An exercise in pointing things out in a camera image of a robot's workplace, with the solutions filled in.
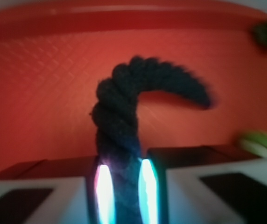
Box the red plastic tray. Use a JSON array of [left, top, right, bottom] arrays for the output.
[[0, 0, 267, 171]]

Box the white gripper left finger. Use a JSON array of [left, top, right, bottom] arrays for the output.
[[0, 156, 114, 224]]

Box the yellow green plush toy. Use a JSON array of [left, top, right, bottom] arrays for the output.
[[237, 130, 267, 158]]

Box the dark blue twisted rope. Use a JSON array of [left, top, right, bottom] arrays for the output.
[[89, 55, 211, 224]]

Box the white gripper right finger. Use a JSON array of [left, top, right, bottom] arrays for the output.
[[139, 145, 267, 224]]

